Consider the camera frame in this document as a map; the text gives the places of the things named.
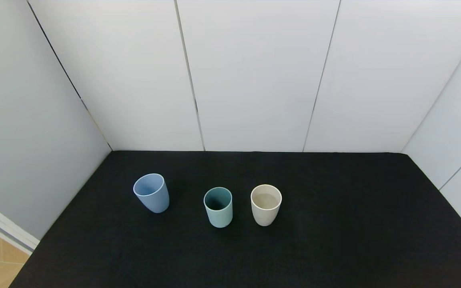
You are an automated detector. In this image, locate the beige plastic cup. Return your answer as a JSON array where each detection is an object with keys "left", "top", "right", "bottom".
[{"left": 250, "top": 184, "right": 283, "bottom": 227}]

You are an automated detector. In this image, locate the mint green plastic cup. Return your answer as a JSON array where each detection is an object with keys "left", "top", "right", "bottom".
[{"left": 203, "top": 186, "right": 233, "bottom": 228}]

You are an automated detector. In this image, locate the blue plastic cup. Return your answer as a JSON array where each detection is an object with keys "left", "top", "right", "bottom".
[{"left": 133, "top": 173, "right": 170, "bottom": 214}]

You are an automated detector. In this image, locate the white baseboard trim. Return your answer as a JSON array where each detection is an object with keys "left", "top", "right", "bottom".
[{"left": 0, "top": 194, "right": 40, "bottom": 255}]

